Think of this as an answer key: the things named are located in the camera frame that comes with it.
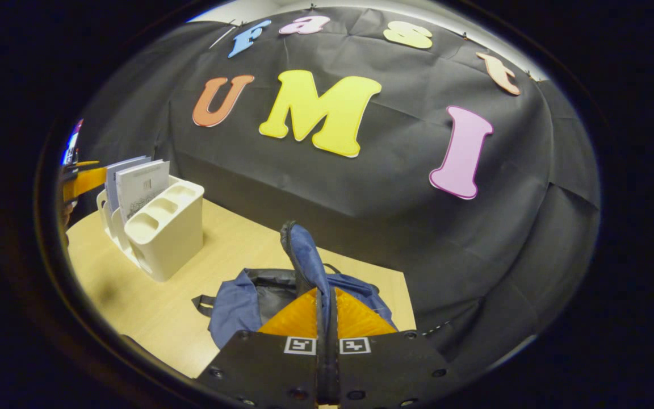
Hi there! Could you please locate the cream plastic bookshelf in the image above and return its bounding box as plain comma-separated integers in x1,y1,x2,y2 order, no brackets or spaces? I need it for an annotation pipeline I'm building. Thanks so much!
96,175,206,283

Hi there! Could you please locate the computer monitor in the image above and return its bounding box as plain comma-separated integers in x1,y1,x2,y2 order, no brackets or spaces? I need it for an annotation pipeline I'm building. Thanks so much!
63,118,85,166

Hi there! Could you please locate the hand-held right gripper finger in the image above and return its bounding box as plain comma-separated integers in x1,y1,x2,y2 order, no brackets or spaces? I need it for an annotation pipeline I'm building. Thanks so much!
195,287,328,409
327,287,465,409

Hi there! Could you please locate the grey-blue book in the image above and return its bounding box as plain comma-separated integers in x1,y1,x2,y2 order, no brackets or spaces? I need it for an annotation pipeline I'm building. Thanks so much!
104,156,152,214

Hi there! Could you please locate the black backdrop cloth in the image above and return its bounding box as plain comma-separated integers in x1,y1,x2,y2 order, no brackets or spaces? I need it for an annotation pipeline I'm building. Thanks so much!
63,6,601,375

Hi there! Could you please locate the white book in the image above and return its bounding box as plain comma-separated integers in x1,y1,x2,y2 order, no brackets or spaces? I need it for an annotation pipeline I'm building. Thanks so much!
115,160,171,223

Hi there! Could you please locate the blue schoolbag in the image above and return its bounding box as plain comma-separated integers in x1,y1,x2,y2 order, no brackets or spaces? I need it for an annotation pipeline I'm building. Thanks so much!
192,220,399,349

